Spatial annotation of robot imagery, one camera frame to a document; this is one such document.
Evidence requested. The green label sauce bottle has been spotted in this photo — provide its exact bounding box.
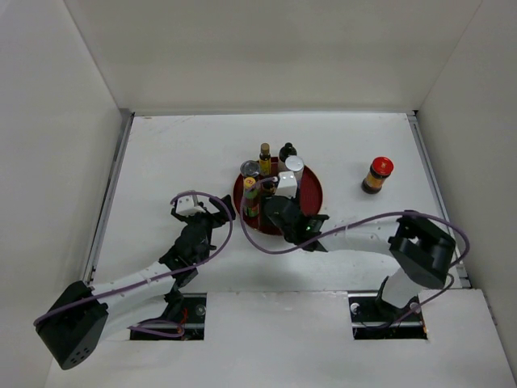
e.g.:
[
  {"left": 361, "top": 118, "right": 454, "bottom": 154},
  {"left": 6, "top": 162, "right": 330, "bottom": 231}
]
[{"left": 242, "top": 176, "right": 260, "bottom": 218}]

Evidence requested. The small black label spice bottle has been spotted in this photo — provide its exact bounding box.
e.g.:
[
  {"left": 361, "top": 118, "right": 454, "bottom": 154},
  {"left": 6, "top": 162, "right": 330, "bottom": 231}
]
[{"left": 262, "top": 180, "right": 276, "bottom": 196}]

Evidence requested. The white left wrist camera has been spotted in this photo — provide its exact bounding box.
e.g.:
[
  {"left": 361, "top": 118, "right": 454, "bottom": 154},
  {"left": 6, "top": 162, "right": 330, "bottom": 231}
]
[{"left": 170, "top": 192, "right": 204, "bottom": 217}]

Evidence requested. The blue label granule bottle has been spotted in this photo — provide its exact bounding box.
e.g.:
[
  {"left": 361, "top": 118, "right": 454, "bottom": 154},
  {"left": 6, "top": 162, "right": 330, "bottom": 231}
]
[{"left": 284, "top": 155, "right": 305, "bottom": 183}]

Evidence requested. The black cap clear bottle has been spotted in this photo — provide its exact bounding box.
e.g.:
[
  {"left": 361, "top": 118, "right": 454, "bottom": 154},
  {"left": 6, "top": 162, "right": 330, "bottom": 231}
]
[{"left": 277, "top": 142, "right": 297, "bottom": 172}]

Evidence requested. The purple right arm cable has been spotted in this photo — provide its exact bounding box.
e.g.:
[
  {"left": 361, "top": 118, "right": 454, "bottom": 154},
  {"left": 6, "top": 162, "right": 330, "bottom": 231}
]
[{"left": 239, "top": 175, "right": 473, "bottom": 324}]

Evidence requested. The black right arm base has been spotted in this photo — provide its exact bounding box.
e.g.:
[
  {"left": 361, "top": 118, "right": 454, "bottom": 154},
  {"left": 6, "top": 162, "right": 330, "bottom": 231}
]
[{"left": 348, "top": 293, "right": 427, "bottom": 340}]

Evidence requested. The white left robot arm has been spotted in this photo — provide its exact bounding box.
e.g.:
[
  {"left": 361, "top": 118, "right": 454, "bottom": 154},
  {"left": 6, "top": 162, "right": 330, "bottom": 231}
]
[{"left": 34, "top": 192, "right": 236, "bottom": 370}]

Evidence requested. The small yellow label bottle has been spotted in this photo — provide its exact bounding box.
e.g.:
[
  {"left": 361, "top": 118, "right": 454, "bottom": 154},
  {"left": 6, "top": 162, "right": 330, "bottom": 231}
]
[{"left": 258, "top": 143, "right": 271, "bottom": 177}]

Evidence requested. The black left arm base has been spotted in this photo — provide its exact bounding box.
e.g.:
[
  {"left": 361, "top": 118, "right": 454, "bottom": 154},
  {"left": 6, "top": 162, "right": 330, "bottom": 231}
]
[{"left": 129, "top": 292, "right": 208, "bottom": 341}]

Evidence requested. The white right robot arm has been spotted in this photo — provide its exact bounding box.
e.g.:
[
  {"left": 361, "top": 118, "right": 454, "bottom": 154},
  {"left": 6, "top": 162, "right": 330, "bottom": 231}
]
[{"left": 263, "top": 196, "right": 456, "bottom": 320}]

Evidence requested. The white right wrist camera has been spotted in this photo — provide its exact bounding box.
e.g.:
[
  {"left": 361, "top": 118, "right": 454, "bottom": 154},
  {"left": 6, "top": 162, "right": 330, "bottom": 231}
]
[{"left": 275, "top": 171, "right": 298, "bottom": 199}]

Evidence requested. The red round tray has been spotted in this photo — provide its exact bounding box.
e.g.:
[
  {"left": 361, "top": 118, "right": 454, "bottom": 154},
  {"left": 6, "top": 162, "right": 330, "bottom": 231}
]
[{"left": 233, "top": 167, "right": 323, "bottom": 236}]

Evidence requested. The red cap sauce jar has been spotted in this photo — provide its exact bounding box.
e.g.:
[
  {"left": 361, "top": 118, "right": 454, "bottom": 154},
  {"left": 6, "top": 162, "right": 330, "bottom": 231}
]
[{"left": 361, "top": 156, "right": 394, "bottom": 194}]

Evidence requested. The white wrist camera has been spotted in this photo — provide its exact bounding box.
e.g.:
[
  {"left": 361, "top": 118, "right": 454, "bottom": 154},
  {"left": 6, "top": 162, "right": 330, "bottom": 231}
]
[
  {"left": 170, "top": 192, "right": 204, "bottom": 217},
  {"left": 275, "top": 171, "right": 298, "bottom": 199}
]

